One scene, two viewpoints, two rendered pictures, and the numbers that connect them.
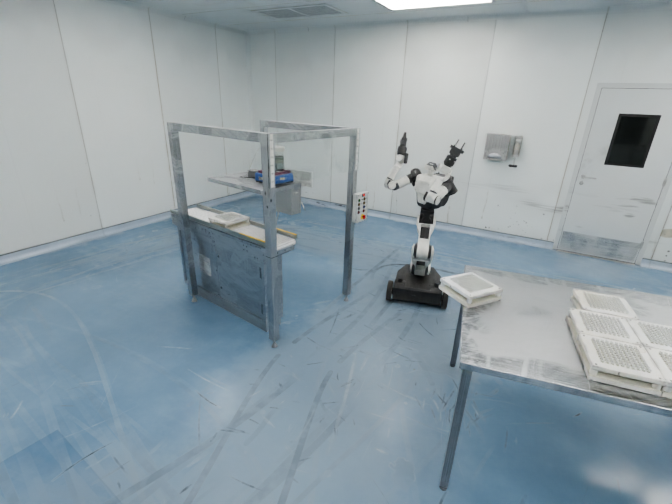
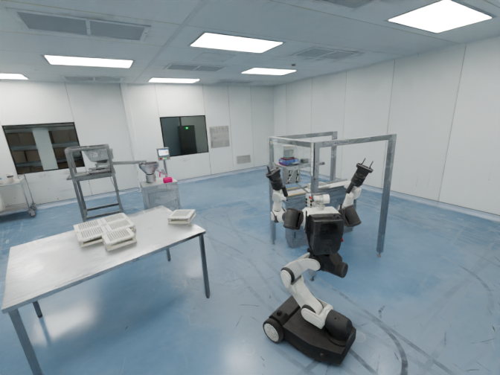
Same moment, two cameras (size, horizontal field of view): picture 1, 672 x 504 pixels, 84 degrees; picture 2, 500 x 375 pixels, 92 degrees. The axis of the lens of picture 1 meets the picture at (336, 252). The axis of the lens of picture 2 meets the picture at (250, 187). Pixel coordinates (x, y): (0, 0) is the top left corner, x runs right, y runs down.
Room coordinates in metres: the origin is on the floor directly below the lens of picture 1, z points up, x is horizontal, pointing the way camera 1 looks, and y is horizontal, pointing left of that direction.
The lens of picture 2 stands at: (3.92, -2.58, 1.91)
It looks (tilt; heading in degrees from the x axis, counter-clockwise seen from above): 16 degrees down; 121
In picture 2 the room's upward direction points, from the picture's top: 3 degrees counter-clockwise
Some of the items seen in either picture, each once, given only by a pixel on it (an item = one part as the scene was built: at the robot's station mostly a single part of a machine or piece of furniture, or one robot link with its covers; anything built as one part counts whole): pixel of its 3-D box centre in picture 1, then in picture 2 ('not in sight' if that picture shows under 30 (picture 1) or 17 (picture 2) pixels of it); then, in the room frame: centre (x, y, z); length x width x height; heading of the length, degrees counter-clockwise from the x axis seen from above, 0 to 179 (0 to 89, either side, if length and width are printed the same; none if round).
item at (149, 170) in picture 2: not in sight; (153, 172); (-0.12, 0.47, 0.95); 0.49 x 0.36 x 0.37; 61
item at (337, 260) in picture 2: (426, 215); (327, 260); (3.56, -0.89, 0.81); 0.28 x 0.13 x 0.18; 167
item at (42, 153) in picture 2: not in sight; (46, 147); (-3.23, 0.00, 1.43); 1.32 x 0.01 x 1.11; 61
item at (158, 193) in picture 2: not in sight; (161, 199); (-0.05, 0.49, 0.38); 0.63 x 0.57 x 0.76; 61
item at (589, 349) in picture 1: (618, 357); (114, 219); (1.29, -1.20, 0.88); 0.25 x 0.24 x 0.02; 160
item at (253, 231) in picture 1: (227, 227); (320, 190); (3.02, 0.94, 0.79); 1.35 x 0.25 x 0.05; 53
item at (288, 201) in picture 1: (285, 198); (291, 175); (2.78, 0.40, 1.13); 0.22 x 0.11 x 0.20; 53
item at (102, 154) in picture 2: not in sight; (113, 183); (-0.88, 0.08, 0.75); 1.43 x 1.06 x 1.50; 61
